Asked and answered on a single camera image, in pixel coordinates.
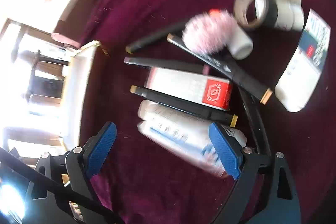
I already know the wooden chair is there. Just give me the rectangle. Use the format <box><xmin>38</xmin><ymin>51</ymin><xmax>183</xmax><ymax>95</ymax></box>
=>
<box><xmin>25</xmin><ymin>49</ymin><xmax>69</xmax><ymax>105</ymax></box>

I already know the small white bottle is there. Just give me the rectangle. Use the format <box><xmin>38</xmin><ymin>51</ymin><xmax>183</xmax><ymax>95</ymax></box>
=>
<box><xmin>227</xmin><ymin>27</ymin><xmax>254</xmax><ymax>60</ymax></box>

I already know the white tray with gold rim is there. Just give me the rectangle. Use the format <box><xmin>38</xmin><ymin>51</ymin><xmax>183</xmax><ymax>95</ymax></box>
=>
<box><xmin>62</xmin><ymin>40</ymin><xmax>102</xmax><ymax>151</ymax></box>

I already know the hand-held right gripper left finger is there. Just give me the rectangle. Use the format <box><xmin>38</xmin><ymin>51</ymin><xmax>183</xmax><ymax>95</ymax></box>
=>
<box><xmin>22</xmin><ymin>122</ymin><xmax>117</xmax><ymax>224</ymax></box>

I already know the dark round object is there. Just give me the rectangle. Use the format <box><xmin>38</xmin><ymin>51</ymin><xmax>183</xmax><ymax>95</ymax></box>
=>
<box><xmin>39</xmin><ymin>77</ymin><xmax>64</xmax><ymax>98</ymax></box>

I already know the black marker with orange cap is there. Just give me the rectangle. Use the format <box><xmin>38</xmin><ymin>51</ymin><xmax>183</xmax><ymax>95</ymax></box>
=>
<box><xmin>167</xmin><ymin>33</ymin><xmax>274</xmax><ymax>104</ymax></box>

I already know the white jar with dark label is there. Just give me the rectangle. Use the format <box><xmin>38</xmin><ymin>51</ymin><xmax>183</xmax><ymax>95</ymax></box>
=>
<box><xmin>274</xmin><ymin>0</ymin><xmax>305</xmax><ymax>31</ymax></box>

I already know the pink fluffy ball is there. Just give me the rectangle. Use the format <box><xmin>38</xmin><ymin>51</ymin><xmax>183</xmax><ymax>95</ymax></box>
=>
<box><xmin>182</xmin><ymin>9</ymin><xmax>238</xmax><ymax>52</ymax></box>

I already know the tape roll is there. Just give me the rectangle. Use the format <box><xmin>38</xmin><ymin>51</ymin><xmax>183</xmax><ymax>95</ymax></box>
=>
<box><xmin>234</xmin><ymin>0</ymin><xmax>279</xmax><ymax>30</ymax></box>

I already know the white packet with blue print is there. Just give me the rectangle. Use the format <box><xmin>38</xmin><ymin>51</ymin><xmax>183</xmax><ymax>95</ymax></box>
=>
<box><xmin>274</xmin><ymin>8</ymin><xmax>331</xmax><ymax>112</ymax></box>

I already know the black strap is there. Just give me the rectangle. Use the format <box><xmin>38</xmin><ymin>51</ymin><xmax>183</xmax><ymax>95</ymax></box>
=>
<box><xmin>0</xmin><ymin>147</ymin><xmax>124</xmax><ymax>224</ymax></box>

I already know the maroon upholstered chair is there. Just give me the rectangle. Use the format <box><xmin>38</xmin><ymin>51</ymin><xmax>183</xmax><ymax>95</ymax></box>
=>
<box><xmin>52</xmin><ymin>0</ymin><xmax>103</xmax><ymax>46</ymax></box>

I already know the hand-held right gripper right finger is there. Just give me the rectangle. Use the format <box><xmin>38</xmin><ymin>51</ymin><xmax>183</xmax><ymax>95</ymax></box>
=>
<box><xmin>209</xmin><ymin>123</ymin><xmax>301</xmax><ymax>224</ymax></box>

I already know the black marker with olive cap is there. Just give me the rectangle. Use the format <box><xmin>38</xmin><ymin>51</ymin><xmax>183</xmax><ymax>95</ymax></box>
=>
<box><xmin>130</xmin><ymin>85</ymin><xmax>239</xmax><ymax>127</ymax></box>

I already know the red and white box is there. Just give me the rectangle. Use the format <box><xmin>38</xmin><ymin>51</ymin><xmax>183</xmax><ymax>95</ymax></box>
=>
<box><xmin>144</xmin><ymin>67</ymin><xmax>233</xmax><ymax>111</ymax></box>

